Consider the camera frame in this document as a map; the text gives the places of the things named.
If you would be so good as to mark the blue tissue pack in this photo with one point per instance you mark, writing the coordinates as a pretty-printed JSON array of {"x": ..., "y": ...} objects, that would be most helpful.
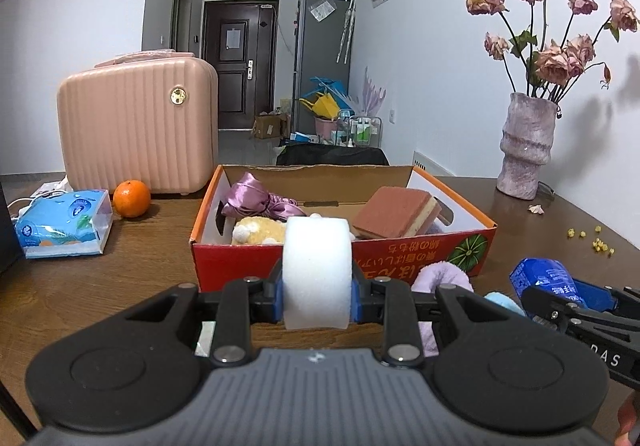
[{"x": 62, "y": 223}]

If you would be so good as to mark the pink ribbed suitcase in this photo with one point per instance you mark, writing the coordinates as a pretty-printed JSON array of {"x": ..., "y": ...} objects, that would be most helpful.
[{"x": 135, "y": 125}]

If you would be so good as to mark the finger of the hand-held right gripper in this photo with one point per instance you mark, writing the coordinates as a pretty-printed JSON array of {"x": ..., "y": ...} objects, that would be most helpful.
[
  {"x": 550, "y": 308},
  {"x": 625, "y": 302}
]

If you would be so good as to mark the fallen pink petal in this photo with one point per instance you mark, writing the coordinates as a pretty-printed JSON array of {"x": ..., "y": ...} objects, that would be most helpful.
[{"x": 536, "y": 209}]

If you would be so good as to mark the clear folded umbrella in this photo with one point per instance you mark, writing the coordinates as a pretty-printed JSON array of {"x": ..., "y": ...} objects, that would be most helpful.
[{"x": 346, "y": 30}]

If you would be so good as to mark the red cardboard box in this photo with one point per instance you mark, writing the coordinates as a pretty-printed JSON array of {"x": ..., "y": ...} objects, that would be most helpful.
[{"x": 240, "y": 263}]

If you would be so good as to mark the light blue fuzzy mitten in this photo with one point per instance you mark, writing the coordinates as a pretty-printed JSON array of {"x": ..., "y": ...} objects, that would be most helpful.
[{"x": 502, "y": 303}]

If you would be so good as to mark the interior doorway frame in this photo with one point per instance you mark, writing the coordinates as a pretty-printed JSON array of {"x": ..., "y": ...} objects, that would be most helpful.
[{"x": 181, "y": 20}]

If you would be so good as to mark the black paper bag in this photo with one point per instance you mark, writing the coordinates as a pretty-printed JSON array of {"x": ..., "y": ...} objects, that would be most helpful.
[{"x": 9, "y": 231}]

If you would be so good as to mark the orange tangerine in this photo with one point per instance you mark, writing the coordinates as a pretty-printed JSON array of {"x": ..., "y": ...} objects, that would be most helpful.
[{"x": 131, "y": 198}]

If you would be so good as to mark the clear plastic bag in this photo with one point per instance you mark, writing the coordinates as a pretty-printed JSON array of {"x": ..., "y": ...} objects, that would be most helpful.
[{"x": 322, "y": 9}]

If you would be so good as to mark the pink bucket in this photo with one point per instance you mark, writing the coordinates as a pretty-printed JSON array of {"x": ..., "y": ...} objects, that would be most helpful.
[{"x": 326, "y": 125}]

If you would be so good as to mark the white sponge block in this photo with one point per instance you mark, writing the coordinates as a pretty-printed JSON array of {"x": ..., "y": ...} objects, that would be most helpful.
[{"x": 317, "y": 271}]

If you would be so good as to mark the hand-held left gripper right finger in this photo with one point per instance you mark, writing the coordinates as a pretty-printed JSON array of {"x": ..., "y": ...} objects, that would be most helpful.
[{"x": 356, "y": 298}]

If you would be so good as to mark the dark brown entrance door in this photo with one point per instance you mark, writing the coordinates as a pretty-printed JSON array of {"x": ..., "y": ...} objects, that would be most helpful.
[{"x": 235, "y": 85}]

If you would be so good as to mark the scattered yellow crumbs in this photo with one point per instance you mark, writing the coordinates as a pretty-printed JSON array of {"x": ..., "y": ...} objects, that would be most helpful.
[{"x": 597, "y": 243}]

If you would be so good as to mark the purple satin scrunchie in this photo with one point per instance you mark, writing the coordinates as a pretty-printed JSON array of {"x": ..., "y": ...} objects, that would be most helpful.
[{"x": 255, "y": 201}]

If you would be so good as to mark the person's right hand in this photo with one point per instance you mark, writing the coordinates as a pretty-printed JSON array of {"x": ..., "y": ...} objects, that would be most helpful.
[{"x": 630, "y": 423}]

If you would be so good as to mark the white and yellow alpaca plush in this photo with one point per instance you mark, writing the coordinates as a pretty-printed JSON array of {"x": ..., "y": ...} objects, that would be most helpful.
[{"x": 257, "y": 228}]

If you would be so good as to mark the blue and yellow folded items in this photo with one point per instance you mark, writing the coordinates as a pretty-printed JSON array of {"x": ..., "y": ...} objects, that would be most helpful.
[{"x": 325, "y": 100}]

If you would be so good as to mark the pale purple feather decoration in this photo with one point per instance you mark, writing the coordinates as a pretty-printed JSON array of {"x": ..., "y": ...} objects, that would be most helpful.
[{"x": 369, "y": 93}]

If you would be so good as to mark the brown and yellow sponge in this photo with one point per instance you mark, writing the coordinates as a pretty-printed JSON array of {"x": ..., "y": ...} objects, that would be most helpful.
[{"x": 395, "y": 213}]

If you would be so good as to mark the light blue carton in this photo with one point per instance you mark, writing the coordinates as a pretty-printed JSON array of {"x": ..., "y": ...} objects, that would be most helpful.
[{"x": 306, "y": 137}]

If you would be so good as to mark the white paper notice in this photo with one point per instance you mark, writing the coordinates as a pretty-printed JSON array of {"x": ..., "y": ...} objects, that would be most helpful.
[{"x": 233, "y": 38}]

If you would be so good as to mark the white radiator panel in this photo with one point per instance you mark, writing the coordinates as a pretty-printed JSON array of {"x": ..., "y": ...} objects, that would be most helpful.
[{"x": 432, "y": 164}]

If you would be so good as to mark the crumpled iridescent plastic wrap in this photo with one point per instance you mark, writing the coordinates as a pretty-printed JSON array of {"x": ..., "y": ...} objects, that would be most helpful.
[{"x": 205, "y": 338}]

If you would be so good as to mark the light purple fuzzy sock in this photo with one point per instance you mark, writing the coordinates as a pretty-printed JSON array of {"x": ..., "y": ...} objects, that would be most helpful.
[{"x": 440, "y": 276}]

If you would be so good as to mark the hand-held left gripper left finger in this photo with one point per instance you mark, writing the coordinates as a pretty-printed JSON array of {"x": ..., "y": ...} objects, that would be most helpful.
[{"x": 278, "y": 296}]

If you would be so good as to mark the blue printed packet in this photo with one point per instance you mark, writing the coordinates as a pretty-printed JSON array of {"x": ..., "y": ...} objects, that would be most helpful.
[{"x": 542, "y": 276}]

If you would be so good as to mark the grey refrigerator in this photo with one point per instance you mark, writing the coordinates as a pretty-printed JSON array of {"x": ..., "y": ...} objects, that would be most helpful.
[{"x": 320, "y": 55}]

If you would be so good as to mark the brown cardboard carton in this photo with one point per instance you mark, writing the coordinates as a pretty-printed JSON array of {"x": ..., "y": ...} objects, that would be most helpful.
[{"x": 270, "y": 125}]

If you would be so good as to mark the pink textured vase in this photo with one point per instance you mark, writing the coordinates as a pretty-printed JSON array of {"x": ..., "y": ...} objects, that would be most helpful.
[{"x": 527, "y": 145}]

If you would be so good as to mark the dried pink rose bouquet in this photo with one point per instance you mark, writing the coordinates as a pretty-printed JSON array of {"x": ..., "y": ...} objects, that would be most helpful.
[{"x": 555, "y": 60}]

